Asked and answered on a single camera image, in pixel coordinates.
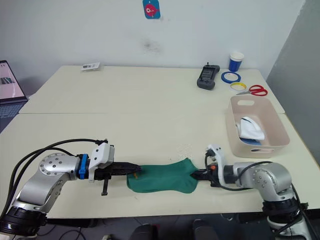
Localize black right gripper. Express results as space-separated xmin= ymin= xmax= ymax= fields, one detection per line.
xmin=191 ymin=163 xmax=221 ymax=188

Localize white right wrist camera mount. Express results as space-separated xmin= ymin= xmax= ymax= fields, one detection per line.
xmin=205 ymin=143 xmax=226 ymax=187

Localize black handheld controller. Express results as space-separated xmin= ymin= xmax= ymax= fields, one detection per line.
xmin=196 ymin=60 xmax=221 ymax=91

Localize blue paper cup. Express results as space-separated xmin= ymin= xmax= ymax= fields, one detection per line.
xmin=228 ymin=51 xmax=245 ymax=72

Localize yellow tape roll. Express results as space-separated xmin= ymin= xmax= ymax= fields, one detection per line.
xmin=229 ymin=81 xmax=249 ymax=93

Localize green sock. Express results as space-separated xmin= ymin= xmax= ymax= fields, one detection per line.
xmin=128 ymin=178 xmax=200 ymax=195
xmin=126 ymin=157 xmax=200 ymax=193

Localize dark rounded shape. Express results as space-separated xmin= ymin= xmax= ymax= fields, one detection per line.
xmin=191 ymin=219 xmax=214 ymax=240
xmin=133 ymin=223 xmax=160 ymax=240

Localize small packaged card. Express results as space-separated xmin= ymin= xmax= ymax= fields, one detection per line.
xmin=80 ymin=61 xmax=101 ymax=73

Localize open laptop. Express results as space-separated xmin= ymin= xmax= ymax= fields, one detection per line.
xmin=0 ymin=59 xmax=29 ymax=120

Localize blue left wrist clamp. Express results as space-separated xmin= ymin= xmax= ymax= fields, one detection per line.
xmin=78 ymin=153 xmax=89 ymax=181

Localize white sock with blue stripe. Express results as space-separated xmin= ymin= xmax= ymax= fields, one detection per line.
xmin=238 ymin=116 xmax=266 ymax=142

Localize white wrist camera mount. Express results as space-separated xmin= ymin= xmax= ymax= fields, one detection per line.
xmin=87 ymin=142 xmax=117 ymax=184
xmin=205 ymin=143 xmax=226 ymax=187

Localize blue tape roll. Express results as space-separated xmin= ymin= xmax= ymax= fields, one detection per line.
xmin=220 ymin=71 xmax=242 ymax=84

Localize blue fish wall sticker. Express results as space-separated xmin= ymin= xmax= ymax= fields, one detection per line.
xmin=142 ymin=0 xmax=162 ymax=20

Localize red handled scissors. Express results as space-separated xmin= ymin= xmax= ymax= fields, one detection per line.
xmin=235 ymin=84 xmax=269 ymax=97

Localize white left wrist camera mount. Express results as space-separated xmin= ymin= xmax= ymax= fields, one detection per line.
xmin=87 ymin=142 xmax=117 ymax=184

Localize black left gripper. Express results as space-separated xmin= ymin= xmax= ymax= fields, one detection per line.
xmin=93 ymin=161 xmax=145 ymax=196

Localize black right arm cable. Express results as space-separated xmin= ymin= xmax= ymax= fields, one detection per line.
xmin=204 ymin=149 xmax=275 ymax=192

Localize beige plastic storage bin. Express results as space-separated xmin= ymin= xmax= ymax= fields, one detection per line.
xmin=225 ymin=95 xmax=291 ymax=159

